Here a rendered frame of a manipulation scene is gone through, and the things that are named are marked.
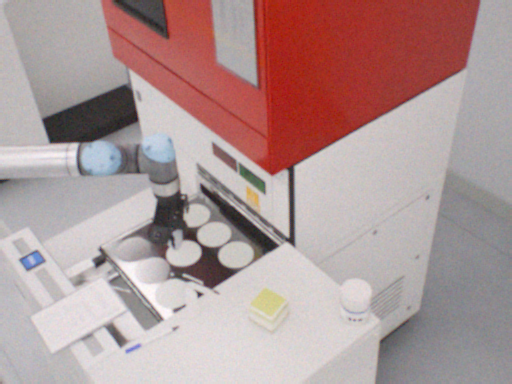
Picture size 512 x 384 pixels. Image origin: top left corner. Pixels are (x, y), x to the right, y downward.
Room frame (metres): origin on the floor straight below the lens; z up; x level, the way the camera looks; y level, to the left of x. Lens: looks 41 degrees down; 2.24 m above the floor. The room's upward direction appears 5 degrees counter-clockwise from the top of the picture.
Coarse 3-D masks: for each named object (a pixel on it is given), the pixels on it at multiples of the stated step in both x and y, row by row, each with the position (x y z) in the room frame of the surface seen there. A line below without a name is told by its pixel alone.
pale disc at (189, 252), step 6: (186, 240) 1.31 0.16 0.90; (186, 246) 1.29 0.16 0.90; (192, 246) 1.28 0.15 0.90; (198, 246) 1.28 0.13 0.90; (168, 252) 1.27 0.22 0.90; (174, 252) 1.27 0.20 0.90; (180, 252) 1.27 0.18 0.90; (186, 252) 1.26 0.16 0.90; (192, 252) 1.26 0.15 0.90; (198, 252) 1.26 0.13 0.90; (168, 258) 1.25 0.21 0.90; (174, 258) 1.24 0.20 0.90; (180, 258) 1.24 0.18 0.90; (186, 258) 1.24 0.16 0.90; (192, 258) 1.24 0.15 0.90; (198, 258) 1.24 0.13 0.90; (174, 264) 1.22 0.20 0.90; (180, 264) 1.22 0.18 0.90; (186, 264) 1.22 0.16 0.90
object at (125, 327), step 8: (96, 272) 1.24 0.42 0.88; (80, 280) 1.21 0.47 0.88; (128, 312) 1.08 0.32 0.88; (120, 320) 1.06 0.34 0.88; (128, 320) 1.06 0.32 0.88; (136, 320) 1.05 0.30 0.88; (112, 328) 1.04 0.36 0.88; (120, 328) 1.03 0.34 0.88; (128, 328) 1.03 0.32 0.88; (136, 328) 1.03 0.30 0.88; (112, 336) 1.01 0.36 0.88; (120, 336) 1.01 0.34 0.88; (128, 336) 1.01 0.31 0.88; (120, 344) 0.98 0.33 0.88
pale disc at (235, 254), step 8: (224, 248) 1.27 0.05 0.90; (232, 248) 1.26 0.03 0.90; (240, 248) 1.26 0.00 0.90; (248, 248) 1.26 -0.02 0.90; (224, 256) 1.23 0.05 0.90; (232, 256) 1.23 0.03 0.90; (240, 256) 1.23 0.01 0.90; (248, 256) 1.23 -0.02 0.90; (224, 264) 1.20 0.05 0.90; (232, 264) 1.20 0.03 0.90; (240, 264) 1.20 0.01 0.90
